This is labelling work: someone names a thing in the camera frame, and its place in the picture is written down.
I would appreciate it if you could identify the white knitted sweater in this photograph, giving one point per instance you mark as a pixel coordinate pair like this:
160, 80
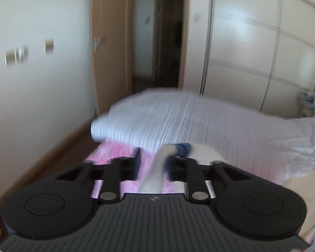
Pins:
157, 173

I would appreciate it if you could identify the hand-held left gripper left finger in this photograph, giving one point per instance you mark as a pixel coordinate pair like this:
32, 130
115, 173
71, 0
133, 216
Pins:
138, 165

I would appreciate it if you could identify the pink floral blanket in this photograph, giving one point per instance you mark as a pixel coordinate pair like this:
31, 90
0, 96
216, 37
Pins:
115, 149

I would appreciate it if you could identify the pile of clothes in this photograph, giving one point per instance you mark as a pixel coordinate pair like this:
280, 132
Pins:
313, 99

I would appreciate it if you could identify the dark hallway door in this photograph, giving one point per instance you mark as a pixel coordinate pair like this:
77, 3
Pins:
168, 36

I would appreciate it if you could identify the grey striped quilt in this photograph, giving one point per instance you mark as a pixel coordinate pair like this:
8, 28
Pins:
173, 120

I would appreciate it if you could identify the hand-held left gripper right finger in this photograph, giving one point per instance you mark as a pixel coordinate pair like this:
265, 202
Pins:
168, 169

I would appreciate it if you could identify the white wardrobe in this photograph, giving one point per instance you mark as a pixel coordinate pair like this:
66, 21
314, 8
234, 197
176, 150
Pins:
239, 44

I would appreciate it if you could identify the wooden door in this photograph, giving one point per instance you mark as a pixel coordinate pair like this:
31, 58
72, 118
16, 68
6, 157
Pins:
110, 57

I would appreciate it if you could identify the wall switch plate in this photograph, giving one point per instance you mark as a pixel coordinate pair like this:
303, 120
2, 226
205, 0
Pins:
49, 47
15, 56

